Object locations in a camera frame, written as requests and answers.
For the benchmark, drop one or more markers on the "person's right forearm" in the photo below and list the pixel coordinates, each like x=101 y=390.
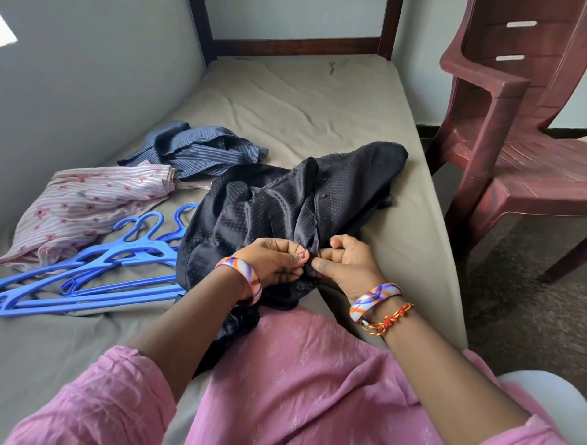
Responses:
x=440 y=376

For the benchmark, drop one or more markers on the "striped orange purple bangle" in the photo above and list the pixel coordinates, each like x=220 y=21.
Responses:
x=240 y=268

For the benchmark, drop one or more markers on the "white trousers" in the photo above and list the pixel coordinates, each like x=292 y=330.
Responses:
x=550 y=399

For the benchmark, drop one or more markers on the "pile of blue hangers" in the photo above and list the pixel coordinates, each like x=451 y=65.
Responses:
x=92 y=270

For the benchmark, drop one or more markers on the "bed with beige sheet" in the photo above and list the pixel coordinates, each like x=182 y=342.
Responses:
x=312 y=101

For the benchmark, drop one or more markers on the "person's right hand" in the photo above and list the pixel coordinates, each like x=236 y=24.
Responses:
x=353 y=266

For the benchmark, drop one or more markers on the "person's left forearm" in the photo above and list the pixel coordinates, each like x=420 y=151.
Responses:
x=193 y=330

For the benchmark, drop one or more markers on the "person's left hand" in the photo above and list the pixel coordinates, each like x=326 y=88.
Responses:
x=275 y=261

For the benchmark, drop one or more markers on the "blue striped shirt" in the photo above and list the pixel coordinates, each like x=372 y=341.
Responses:
x=202 y=151

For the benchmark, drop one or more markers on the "pink floral striped garment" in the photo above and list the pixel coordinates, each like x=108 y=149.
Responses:
x=82 y=206

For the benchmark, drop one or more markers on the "maroon plastic chair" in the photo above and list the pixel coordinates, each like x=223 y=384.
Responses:
x=504 y=156

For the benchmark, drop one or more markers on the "striped white purple bangle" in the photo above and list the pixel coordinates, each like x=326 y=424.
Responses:
x=371 y=300

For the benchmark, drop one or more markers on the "dark wooden bed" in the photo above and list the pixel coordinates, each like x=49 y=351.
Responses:
x=293 y=46

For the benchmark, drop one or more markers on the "white framed window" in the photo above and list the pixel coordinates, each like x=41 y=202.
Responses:
x=6 y=32

